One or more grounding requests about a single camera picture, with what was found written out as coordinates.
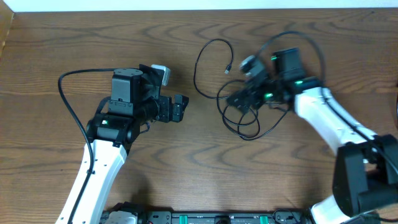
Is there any black camera cable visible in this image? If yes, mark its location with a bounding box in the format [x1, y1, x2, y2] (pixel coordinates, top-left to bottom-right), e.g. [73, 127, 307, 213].
[57, 68, 116, 224]
[254, 30, 398, 175]

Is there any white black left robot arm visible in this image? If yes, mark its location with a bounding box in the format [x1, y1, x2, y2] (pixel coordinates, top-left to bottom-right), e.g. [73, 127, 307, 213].
[57, 64, 189, 223]

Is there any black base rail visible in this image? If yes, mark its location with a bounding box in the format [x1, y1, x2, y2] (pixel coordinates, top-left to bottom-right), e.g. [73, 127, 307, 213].
[99, 202, 313, 224]

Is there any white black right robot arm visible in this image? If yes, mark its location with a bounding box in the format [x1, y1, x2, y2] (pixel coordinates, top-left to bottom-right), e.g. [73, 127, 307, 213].
[227, 49, 397, 223]

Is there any black right camera cable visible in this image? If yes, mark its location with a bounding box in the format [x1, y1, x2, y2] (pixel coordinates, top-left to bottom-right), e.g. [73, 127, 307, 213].
[254, 30, 398, 175]

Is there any black left camera cable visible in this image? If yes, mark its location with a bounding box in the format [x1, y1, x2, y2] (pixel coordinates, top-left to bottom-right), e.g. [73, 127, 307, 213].
[57, 68, 116, 224]

